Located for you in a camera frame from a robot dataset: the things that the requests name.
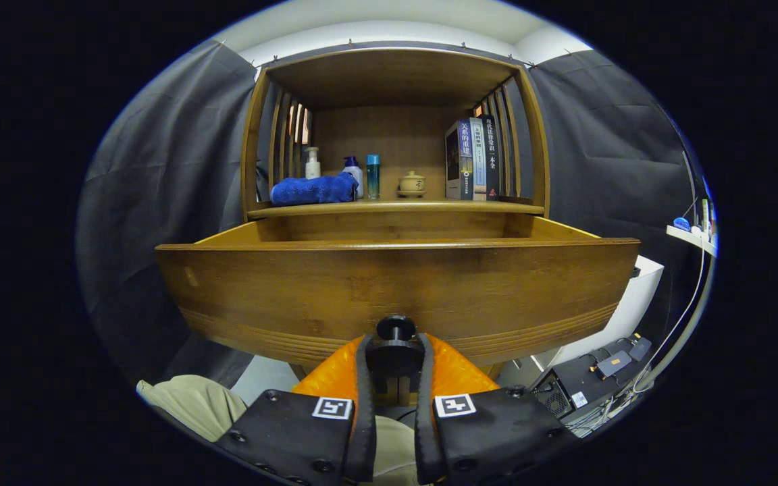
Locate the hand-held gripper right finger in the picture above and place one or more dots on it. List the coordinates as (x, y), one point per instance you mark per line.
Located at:
(424, 405)

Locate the blue towel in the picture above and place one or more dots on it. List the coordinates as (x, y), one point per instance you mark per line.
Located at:
(311, 190)

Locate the blue spine book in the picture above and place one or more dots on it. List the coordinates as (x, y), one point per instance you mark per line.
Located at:
(464, 162)

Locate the small blue object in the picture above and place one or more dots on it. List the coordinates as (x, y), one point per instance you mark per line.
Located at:
(681, 224)

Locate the wooden drawer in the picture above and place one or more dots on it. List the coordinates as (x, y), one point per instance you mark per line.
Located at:
(396, 283)

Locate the wooden cabinet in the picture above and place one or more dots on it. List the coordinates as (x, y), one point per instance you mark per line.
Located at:
(389, 77)

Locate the white bottle with blue cap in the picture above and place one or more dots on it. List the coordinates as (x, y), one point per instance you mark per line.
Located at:
(356, 170)

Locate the wooden countertop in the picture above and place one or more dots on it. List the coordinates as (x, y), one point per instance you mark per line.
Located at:
(396, 206)

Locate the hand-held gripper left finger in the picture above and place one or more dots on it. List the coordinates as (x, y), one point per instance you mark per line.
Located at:
(364, 405)

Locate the white side table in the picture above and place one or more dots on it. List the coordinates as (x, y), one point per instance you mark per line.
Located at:
(689, 236)

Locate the tan lidded teacup with saucer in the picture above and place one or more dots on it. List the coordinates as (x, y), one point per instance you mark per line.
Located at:
(411, 183)

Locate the white pump bottle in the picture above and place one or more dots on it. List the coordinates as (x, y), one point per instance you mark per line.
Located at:
(313, 169)

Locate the black computer case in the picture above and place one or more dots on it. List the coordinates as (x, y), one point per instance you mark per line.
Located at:
(578, 381)

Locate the pale spine book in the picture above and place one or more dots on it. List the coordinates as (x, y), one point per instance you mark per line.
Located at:
(478, 169)

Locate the black spine book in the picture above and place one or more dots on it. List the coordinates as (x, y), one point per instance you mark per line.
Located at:
(491, 162)

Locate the white box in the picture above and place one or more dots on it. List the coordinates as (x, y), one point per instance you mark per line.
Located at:
(632, 304)

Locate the teal clear bottle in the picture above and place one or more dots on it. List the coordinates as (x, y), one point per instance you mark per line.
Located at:
(373, 179)

